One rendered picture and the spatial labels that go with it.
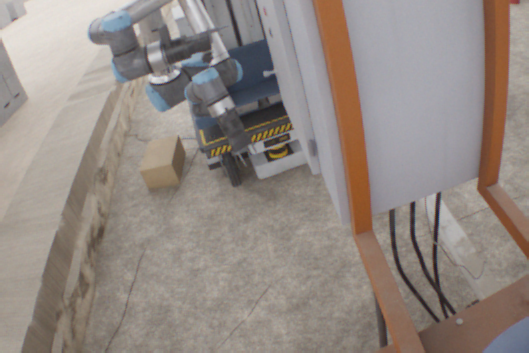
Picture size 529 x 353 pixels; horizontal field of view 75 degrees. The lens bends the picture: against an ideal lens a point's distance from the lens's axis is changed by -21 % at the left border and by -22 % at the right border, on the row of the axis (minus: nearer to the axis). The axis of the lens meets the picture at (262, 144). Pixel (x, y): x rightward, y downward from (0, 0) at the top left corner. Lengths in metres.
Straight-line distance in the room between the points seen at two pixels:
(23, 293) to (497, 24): 1.78
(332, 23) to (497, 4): 0.33
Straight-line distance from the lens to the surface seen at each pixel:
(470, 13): 0.81
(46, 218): 2.05
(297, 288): 1.64
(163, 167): 2.31
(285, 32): 0.89
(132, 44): 1.24
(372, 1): 0.70
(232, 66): 1.65
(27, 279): 1.77
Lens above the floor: 1.31
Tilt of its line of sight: 33 degrees down
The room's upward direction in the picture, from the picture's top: 16 degrees counter-clockwise
